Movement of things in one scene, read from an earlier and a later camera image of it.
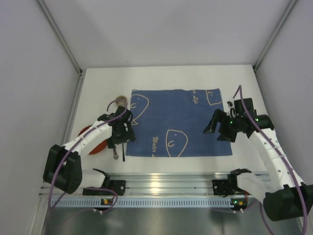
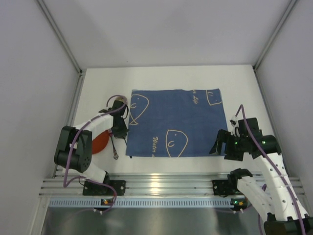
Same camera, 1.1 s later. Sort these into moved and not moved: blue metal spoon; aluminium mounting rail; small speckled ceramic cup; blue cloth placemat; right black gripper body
Moved: blue metal spoon; right black gripper body
Not moved: aluminium mounting rail; small speckled ceramic cup; blue cloth placemat
